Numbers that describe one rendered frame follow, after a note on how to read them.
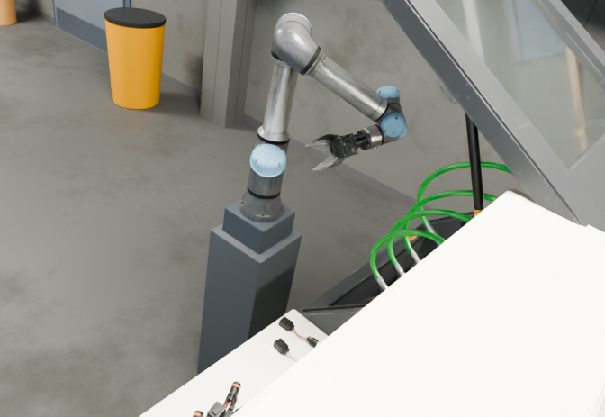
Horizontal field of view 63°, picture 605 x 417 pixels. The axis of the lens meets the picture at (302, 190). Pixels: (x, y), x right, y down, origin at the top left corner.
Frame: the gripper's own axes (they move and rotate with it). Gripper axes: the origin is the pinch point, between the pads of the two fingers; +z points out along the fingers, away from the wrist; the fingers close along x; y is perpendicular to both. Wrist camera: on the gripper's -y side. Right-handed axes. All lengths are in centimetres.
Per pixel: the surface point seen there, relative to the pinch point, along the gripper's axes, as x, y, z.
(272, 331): 35, 39, 37
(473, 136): 2, 85, 3
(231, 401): 39, 56, 52
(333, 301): 38, 28, 17
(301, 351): 41, 45, 33
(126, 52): -114, -263, 25
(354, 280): 37.2, 22.6, 7.0
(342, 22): -75, -165, -114
